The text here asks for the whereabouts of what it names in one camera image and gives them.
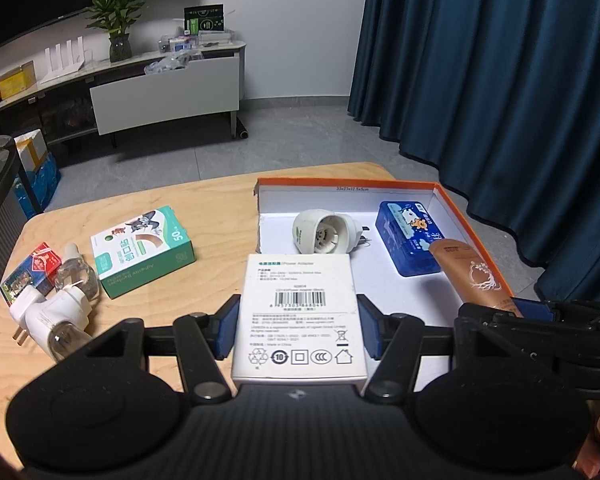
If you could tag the white power adapter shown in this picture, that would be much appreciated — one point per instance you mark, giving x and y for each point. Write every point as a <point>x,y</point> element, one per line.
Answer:
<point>24,307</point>

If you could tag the orange-edged white cardboard tray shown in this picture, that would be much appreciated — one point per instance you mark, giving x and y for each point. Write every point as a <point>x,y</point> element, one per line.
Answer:
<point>330,205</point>

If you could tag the white and yellow box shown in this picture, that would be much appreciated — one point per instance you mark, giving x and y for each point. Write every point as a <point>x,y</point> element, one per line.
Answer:
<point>30,147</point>

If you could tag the pile of clear small boxes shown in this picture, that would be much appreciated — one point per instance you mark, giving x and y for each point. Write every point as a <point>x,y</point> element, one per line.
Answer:
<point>195,42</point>

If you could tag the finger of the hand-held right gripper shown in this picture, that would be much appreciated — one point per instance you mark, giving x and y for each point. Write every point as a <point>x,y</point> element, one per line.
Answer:
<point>535,310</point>
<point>485,314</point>

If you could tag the blue tissue pack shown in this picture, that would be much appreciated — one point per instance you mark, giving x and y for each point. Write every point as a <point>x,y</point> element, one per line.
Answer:
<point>405,250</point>

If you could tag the white round plug-in device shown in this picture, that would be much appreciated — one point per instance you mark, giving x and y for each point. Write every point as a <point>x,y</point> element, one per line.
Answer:
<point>312,227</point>

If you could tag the white adapter box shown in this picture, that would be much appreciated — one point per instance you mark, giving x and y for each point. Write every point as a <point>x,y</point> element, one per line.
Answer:
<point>300,310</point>

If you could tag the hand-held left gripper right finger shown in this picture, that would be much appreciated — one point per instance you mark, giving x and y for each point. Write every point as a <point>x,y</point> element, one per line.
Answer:
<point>367,327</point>

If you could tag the brown tube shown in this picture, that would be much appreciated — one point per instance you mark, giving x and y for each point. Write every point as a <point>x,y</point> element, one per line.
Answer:
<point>475,275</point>

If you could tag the white router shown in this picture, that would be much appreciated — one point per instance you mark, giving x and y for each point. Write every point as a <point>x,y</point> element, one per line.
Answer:
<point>62,67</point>

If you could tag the clear glass liquid bottle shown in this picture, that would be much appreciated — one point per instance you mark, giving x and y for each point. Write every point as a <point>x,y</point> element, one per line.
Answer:
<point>77,277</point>

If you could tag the white television cabinet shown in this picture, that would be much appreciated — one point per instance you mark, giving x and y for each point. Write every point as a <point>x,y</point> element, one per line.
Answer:
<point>165,90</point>

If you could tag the clear plastic bag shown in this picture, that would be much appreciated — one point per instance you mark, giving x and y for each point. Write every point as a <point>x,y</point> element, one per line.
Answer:
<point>167,64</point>

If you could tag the green and black box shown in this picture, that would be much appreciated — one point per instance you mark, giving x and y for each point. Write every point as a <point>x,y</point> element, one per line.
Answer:
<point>204,17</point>

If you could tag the blue curtain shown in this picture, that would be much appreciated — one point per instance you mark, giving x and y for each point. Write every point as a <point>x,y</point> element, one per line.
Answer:
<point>480,85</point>

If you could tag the blue bag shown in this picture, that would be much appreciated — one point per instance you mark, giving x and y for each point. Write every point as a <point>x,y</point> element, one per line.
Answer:
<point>40,185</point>

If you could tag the potted green plant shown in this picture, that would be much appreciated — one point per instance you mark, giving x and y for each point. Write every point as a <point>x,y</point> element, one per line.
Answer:
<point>120,49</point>

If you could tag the white plug-in mosquito heater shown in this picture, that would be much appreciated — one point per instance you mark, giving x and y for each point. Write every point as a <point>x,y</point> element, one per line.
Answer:
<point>60,312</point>

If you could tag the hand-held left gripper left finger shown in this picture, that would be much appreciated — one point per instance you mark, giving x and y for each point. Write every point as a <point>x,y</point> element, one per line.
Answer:
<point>227,327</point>

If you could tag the green bandage box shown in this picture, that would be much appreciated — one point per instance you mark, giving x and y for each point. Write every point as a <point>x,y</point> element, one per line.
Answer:
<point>145,260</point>

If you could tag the red and blue card box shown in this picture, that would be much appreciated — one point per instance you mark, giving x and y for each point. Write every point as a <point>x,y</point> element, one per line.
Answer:
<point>30,275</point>

